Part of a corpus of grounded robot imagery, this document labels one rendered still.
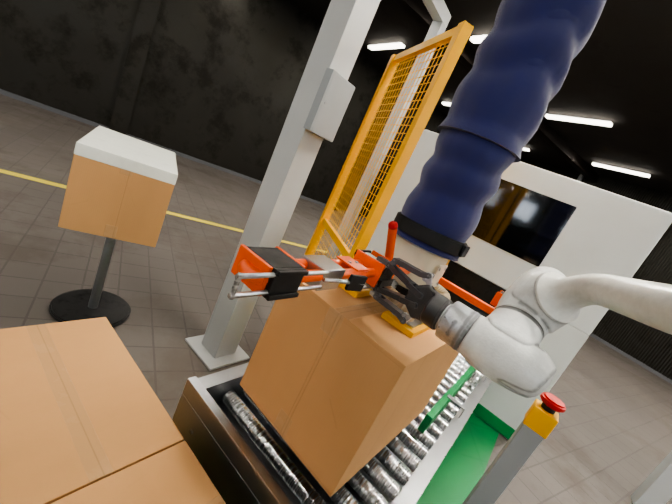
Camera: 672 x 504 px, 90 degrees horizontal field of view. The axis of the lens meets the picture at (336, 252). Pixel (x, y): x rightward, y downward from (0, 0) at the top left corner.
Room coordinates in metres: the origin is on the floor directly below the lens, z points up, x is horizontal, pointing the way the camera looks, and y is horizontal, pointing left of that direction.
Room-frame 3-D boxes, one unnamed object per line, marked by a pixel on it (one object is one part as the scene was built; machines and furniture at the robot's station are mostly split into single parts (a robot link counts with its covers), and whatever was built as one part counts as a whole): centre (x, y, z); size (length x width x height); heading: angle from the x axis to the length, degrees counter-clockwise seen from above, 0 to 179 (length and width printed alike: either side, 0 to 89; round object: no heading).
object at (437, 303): (0.71, -0.23, 1.20); 0.09 x 0.07 x 0.08; 58
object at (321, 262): (0.62, 0.01, 1.20); 0.07 x 0.07 x 0.04; 59
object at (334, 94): (1.82, 0.34, 1.62); 0.20 x 0.05 x 0.30; 148
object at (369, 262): (0.80, -0.10, 1.21); 0.10 x 0.08 x 0.06; 59
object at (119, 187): (1.71, 1.18, 0.82); 0.60 x 0.40 x 0.40; 33
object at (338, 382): (1.01, -0.23, 0.88); 0.60 x 0.40 x 0.40; 147
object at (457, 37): (1.94, 0.04, 1.05); 0.87 x 0.10 x 2.10; 20
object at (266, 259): (0.51, 0.09, 1.20); 0.08 x 0.07 x 0.05; 149
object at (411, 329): (0.97, -0.31, 1.10); 0.34 x 0.10 x 0.05; 149
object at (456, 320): (0.67, -0.29, 1.20); 0.09 x 0.06 x 0.09; 148
